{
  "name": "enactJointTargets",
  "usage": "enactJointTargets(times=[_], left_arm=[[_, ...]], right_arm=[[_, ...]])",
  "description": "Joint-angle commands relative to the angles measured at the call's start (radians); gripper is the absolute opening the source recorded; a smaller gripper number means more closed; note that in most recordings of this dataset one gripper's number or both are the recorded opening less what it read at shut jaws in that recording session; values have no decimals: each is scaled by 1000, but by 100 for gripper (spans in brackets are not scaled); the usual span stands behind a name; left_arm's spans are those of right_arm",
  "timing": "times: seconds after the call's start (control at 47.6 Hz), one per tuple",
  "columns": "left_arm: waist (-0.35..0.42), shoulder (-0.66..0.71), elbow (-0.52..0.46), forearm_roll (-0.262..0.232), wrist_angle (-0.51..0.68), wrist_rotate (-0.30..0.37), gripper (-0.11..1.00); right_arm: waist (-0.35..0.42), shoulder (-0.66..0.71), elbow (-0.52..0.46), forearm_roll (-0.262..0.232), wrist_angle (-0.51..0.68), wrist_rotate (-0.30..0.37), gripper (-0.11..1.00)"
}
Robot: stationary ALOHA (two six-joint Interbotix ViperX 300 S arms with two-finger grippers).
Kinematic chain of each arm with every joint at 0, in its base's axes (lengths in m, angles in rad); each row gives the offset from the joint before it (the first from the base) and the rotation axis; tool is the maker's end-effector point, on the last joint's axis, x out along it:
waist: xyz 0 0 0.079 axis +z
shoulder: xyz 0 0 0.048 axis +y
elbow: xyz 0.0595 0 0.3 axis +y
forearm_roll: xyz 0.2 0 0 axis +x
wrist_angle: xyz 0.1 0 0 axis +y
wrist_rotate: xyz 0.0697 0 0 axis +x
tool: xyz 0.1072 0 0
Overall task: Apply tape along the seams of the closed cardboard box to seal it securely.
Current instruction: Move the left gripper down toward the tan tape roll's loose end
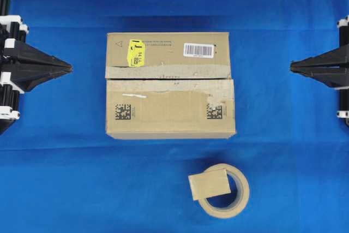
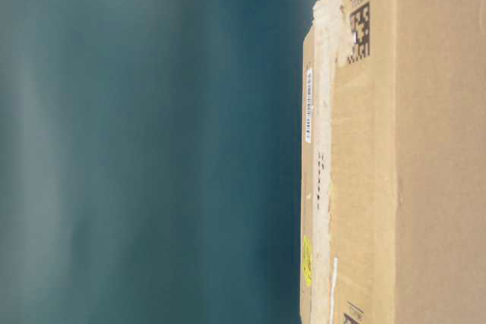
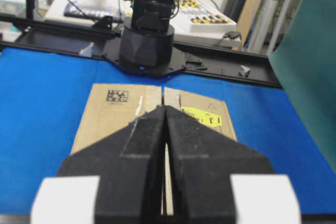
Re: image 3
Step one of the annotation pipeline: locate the brown cardboard box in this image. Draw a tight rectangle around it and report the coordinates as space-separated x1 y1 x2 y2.
71 84 235 220

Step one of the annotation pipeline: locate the blue table cloth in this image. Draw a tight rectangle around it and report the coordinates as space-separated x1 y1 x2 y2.
1 48 335 215

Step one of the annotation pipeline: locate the green board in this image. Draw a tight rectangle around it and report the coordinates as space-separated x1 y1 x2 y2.
269 0 335 170

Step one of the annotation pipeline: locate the black frame rail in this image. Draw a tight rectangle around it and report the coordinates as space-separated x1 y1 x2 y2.
1 14 281 88

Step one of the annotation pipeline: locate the yellow label sticker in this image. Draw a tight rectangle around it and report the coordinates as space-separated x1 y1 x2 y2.
181 106 223 127

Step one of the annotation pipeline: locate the screwdriver set tray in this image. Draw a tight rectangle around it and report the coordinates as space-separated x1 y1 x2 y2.
171 0 236 33

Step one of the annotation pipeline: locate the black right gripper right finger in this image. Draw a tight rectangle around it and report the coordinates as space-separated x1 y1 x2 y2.
165 105 301 224

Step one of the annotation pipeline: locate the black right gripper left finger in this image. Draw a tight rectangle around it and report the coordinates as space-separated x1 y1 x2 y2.
30 105 166 224

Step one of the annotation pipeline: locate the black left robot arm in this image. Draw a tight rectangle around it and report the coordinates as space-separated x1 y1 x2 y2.
119 0 176 76

